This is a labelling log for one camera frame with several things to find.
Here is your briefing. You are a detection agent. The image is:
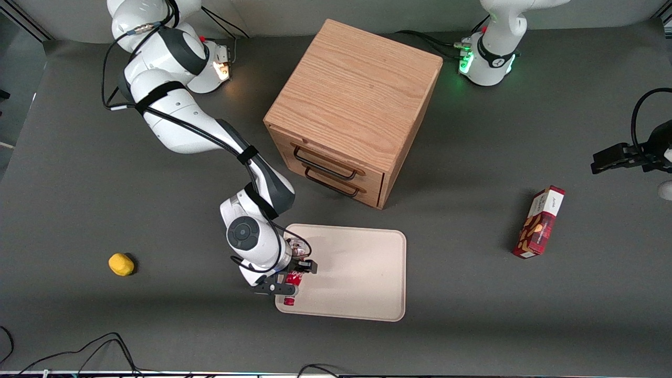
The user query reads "black cable along right arm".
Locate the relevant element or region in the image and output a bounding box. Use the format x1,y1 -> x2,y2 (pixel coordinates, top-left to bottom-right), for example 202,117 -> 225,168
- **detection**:
101,0 -> 313,276

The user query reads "red cookie box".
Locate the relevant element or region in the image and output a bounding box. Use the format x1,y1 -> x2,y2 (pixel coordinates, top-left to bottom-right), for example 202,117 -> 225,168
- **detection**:
512,185 -> 566,259

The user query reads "wooden drawer cabinet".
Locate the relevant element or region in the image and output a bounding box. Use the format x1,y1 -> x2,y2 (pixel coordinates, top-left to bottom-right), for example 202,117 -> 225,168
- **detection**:
263,19 -> 444,211

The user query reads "black cable at left arm base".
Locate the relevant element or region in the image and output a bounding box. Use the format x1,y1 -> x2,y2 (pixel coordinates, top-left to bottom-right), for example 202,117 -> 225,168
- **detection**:
395,30 -> 468,59

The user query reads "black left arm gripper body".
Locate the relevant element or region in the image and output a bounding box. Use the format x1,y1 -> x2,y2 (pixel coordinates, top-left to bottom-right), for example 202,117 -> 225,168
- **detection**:
643,120 -> 672,174

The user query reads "black upper drawer handle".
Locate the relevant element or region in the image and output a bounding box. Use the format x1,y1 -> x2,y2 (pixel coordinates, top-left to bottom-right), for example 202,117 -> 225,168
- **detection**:
292,145 -> 359,182

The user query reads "black lower drawer handle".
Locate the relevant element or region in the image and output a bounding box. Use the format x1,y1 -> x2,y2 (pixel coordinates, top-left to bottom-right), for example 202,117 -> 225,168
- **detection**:
304,167 -> 363,198

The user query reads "black floor cable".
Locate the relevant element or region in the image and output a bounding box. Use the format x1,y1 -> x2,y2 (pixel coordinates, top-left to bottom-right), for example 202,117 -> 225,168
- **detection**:
0,325 -> 15,364
297,363 -> 344,378
18,332 -> 145,376

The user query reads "black looped cable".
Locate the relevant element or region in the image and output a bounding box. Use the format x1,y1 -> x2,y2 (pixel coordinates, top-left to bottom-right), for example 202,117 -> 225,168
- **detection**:
631,88 -> 672,155

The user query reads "black cable at arm base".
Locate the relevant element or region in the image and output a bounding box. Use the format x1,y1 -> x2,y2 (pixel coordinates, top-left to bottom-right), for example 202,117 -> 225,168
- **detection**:
201,6 -> 250,39
395,30 -> 468,59

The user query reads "beige rectangular tray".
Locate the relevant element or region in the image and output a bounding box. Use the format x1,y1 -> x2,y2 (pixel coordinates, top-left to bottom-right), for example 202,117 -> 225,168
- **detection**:
275,224 -> 407,322

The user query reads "black cable at right arm base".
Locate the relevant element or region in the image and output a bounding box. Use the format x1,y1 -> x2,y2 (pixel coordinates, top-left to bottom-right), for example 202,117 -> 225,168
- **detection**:
201,6 -> 250,39

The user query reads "black drawer handle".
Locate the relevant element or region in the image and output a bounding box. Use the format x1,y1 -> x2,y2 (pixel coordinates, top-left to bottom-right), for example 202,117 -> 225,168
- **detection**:
304,167 -> 363,198
292,145 -> 359,182

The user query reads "yellow lemon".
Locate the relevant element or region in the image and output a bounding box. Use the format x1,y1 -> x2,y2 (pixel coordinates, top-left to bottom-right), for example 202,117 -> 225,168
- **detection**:
108,253 -> 135,277

